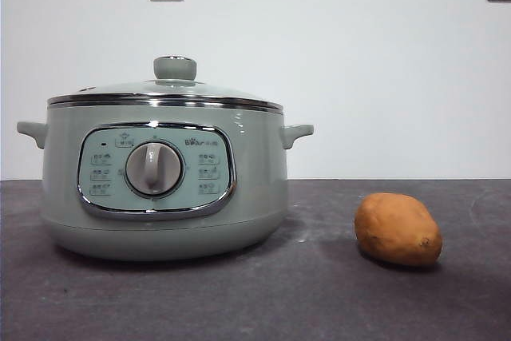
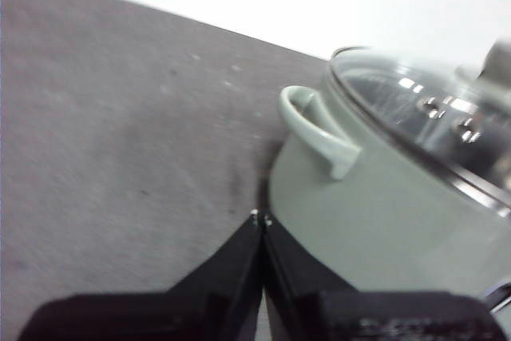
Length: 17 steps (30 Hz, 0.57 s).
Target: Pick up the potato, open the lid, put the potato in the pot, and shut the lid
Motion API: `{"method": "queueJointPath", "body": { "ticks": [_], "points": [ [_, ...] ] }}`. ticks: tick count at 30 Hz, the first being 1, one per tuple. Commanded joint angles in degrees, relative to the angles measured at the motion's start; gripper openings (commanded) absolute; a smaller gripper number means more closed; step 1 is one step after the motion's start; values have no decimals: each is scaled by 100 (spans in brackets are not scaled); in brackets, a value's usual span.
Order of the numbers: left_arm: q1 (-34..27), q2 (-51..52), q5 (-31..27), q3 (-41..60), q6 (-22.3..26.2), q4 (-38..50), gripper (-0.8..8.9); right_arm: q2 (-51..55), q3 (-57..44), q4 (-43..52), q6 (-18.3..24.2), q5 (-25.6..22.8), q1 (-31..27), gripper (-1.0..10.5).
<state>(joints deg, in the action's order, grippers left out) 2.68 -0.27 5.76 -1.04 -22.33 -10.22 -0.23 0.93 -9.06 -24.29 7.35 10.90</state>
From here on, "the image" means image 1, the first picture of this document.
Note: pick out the pale green electric cooking pot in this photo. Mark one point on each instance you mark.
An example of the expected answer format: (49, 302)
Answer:
(255, 165)

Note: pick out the glass lid with green knob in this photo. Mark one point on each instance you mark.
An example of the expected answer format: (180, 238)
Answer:
(174, 67)

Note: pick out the brown potato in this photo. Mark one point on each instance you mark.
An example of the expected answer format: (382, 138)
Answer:
(397, 229)

